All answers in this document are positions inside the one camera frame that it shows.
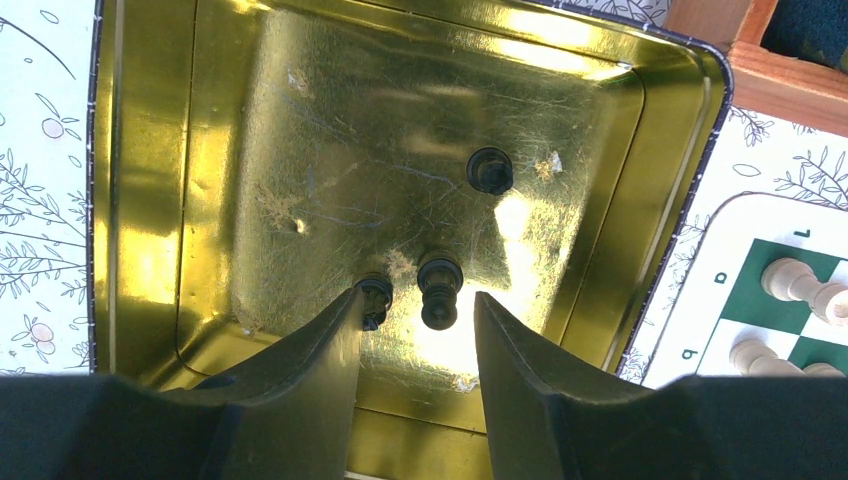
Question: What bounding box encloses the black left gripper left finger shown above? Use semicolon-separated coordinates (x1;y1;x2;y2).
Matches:
1;288;364;479

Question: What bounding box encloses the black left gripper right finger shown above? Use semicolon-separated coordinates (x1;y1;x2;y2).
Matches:
474;292;847;479

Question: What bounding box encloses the black piece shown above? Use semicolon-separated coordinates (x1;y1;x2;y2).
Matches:
416;252;464;331
355;273;393;331
466;147;514;196

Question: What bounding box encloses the green white chess board mat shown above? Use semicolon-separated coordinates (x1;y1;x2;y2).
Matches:
640;194;847;388

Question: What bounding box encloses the white chess pieces row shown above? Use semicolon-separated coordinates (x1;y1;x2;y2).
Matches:
719;254;847;378

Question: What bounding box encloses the gold metal tin box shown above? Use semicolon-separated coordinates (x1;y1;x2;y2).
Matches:
91;1;732;479

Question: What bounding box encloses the orange wooden compartment tray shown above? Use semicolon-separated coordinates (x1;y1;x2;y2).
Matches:
664;0;847;137

